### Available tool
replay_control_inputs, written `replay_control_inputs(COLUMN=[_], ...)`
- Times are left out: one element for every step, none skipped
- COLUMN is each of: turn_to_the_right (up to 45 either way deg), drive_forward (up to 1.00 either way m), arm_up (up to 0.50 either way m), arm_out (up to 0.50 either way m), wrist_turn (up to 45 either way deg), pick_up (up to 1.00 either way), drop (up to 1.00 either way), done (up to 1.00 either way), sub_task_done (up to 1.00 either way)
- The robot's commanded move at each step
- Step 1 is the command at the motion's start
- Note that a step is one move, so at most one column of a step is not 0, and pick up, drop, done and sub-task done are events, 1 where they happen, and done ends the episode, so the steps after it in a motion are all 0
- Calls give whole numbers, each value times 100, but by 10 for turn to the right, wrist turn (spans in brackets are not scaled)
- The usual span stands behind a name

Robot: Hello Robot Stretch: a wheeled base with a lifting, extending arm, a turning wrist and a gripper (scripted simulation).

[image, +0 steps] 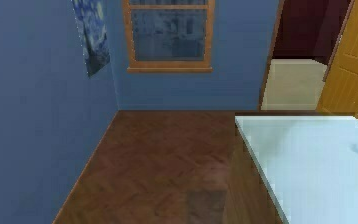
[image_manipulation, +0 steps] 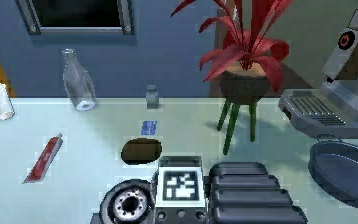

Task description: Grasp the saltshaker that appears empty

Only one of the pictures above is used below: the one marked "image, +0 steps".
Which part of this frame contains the wooden framed window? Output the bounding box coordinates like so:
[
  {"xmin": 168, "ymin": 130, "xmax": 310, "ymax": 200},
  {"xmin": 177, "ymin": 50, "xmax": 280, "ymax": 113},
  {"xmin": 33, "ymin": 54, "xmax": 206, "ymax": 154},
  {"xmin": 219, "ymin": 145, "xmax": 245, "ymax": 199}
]
[{"xmin": 122, "ymin": 0, "xmax": 216, "ymax": 74}]

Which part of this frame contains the pale blue glass table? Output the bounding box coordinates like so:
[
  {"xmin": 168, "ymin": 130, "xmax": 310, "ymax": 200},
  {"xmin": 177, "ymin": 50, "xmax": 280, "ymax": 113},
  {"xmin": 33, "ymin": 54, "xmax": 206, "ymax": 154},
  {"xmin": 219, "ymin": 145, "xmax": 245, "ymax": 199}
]
[{"xmin": 234, "ymin": 114, "xmax": 358, "ymax": 224}]

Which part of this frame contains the orange wooden room door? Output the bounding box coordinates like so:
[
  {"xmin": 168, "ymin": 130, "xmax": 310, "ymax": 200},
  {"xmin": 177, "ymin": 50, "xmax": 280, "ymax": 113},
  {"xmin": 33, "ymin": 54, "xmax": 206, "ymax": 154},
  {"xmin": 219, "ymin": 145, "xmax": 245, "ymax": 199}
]
[{"xmin": 316, "ymin": 0, "xmax": 358, "ymax": 122}]

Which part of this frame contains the blue swirly wall painting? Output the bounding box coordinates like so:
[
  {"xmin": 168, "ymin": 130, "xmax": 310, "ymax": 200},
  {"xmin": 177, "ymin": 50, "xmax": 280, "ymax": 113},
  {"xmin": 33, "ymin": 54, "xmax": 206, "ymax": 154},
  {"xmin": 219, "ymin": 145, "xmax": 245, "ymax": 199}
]
[{"xmin": 70, "ymin": 0, "xmax": 111, "ymax": 78}]

